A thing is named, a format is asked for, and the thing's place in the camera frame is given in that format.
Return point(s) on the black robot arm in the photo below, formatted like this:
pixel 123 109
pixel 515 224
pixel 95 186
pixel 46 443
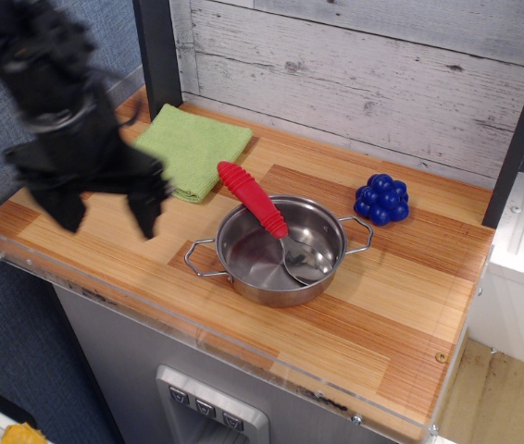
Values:
pixel 62 102

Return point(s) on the dark right frame post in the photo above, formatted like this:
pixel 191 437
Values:
pixel 521 120

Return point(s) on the grey toy cabinet front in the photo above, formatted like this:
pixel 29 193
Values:
pixel 124 353

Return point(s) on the stainless steel pot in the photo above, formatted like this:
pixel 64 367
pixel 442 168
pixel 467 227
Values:
pixel 251 257

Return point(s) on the dark frame post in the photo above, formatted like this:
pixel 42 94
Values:
pixel 521 120
pixel 156 38

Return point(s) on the dark left frame post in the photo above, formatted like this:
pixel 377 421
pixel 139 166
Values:
pixel 156 38

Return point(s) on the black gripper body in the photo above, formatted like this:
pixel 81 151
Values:
pixel 86 153

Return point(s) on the red handled metal spoon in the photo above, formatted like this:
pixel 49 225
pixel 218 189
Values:
pixel 301 261

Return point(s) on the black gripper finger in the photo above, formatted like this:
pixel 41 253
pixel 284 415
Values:
pixel 64 205
pixel 146 208

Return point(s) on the blue bumpy ball toy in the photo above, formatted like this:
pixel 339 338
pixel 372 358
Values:
pixel 382 200

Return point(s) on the silver dispenser button panel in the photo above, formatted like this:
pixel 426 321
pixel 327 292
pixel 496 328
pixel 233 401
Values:
pixel 199 413

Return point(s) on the green folded cloth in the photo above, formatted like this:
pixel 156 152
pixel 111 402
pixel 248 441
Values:
pixel 190 147

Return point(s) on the clear acrylic edge guard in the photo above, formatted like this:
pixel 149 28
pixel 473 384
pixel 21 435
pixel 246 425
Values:
pixel 377 346

